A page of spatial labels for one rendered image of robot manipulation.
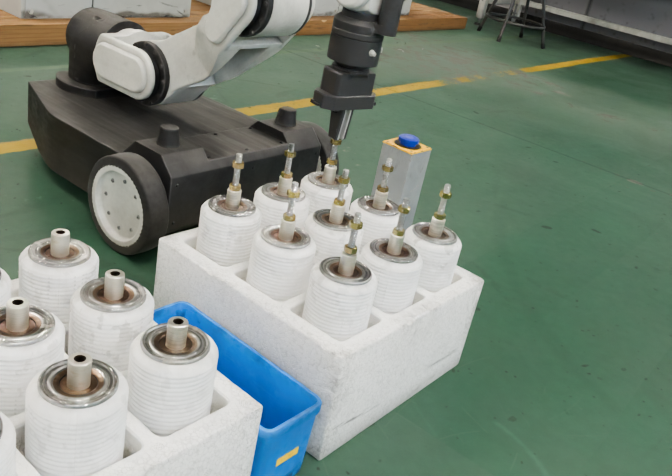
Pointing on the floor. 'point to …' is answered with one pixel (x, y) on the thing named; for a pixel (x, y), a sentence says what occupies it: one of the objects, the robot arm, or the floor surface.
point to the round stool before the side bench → (525, 6)
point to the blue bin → (271, 419)
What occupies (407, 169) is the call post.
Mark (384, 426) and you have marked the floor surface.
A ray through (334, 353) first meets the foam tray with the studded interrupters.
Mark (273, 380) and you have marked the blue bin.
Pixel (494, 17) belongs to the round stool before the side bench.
